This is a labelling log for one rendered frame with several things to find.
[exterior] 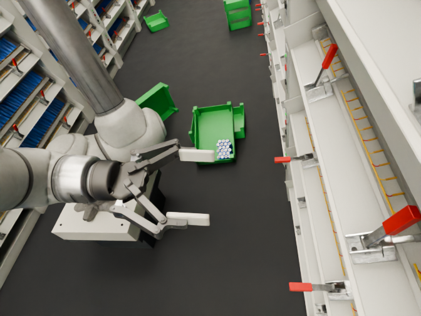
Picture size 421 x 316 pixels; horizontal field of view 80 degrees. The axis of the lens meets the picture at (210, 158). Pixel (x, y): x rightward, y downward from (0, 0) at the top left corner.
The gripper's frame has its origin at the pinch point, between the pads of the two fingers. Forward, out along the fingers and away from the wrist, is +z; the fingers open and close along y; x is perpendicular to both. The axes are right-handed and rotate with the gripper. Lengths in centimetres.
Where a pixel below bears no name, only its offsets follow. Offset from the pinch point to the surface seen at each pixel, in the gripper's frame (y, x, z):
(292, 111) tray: -30.0, -7.6, 21.3
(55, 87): -97, -50, -101
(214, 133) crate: -69, -57, -3
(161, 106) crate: -100, -65, -39
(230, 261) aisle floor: -6, -62, 7
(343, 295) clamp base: 15.3, -6.2, 22.6
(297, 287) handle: 14.5, -6.7, 15.9
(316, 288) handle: 14.5, -6.4, 18.8
